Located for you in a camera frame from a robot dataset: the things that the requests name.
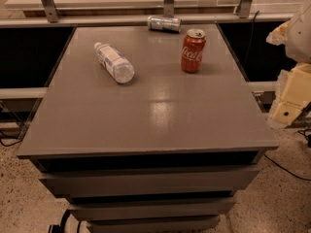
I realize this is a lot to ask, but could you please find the black floor cable right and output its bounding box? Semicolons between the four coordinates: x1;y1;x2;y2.
263;153;311;183

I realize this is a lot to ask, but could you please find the silver blue can lying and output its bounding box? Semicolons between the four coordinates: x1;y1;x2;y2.
147;16;182;32

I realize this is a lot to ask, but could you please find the red Coca-Cola can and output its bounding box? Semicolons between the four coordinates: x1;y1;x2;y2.
181;28;206;73

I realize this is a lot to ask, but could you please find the metal railing frame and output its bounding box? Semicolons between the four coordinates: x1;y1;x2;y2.
0;0;311;102

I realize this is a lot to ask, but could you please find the clear plastic water bottle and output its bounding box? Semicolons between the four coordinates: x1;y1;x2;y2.
94;43;135;83

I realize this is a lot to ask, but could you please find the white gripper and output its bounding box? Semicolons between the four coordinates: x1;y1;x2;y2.
266;0;311;128

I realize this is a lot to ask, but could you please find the black floor cable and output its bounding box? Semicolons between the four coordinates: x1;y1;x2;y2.
0;100;27;148
263;153;311;183

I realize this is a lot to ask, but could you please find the grey drawer cabinet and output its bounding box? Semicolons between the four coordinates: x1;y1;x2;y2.
17;25;278;233

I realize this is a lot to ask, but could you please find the black floor cable left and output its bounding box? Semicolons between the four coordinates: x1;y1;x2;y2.
0;100;27;148

